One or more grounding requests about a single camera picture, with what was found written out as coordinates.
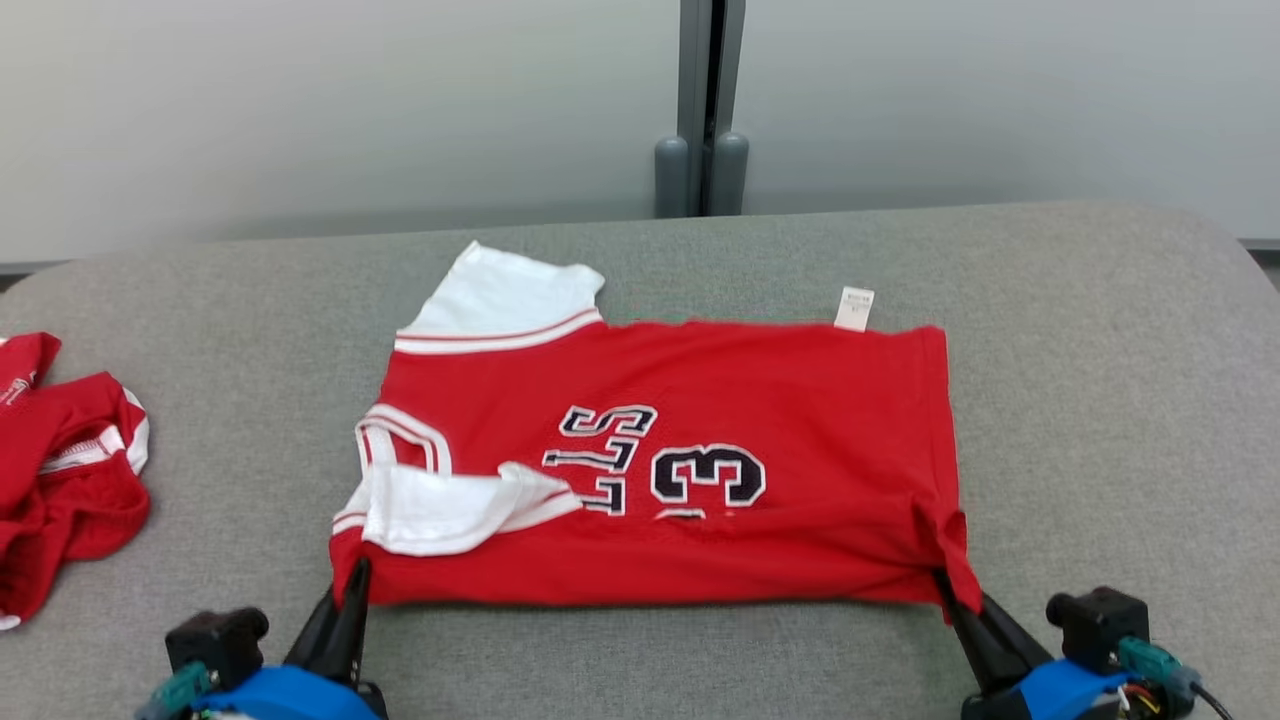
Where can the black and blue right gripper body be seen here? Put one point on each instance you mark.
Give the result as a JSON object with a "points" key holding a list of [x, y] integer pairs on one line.
{"points": [[1050, 695]]}

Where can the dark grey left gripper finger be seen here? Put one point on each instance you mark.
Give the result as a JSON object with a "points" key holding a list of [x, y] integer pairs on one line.
{"points": [[352, 630], [318, 640]]}

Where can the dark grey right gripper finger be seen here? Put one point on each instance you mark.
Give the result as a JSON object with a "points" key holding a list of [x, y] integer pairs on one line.
{"points": [[1015, 650], [978, 655]]}

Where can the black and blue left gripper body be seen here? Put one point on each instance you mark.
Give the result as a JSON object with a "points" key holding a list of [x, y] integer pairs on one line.
{"points": [[290, 695]]}

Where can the red basketball jersey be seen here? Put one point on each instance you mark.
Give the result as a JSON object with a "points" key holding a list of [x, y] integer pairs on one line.
{"points": [[800, 450]]}

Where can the red basketball shorts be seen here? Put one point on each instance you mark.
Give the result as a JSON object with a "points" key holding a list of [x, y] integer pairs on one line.
{"points": [[70, 480]]}

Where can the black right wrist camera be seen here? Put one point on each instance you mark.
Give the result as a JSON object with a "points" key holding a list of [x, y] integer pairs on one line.
{"points": [[1100, 625]]}

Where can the teal right camera connector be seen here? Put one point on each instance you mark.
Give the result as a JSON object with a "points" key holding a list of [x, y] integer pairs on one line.
{"points": [[1155, 665]]}

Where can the teal camera connector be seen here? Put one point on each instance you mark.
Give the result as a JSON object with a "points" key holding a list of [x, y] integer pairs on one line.
{"points": [[175, 690], [1155, 665]]}

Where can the teal left camera connector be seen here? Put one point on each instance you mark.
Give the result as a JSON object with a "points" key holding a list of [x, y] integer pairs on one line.
{"points": [[175, 690]]}

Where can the grey partition post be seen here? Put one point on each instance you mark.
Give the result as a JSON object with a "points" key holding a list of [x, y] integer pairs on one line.
{"points": [[690, 100]]}

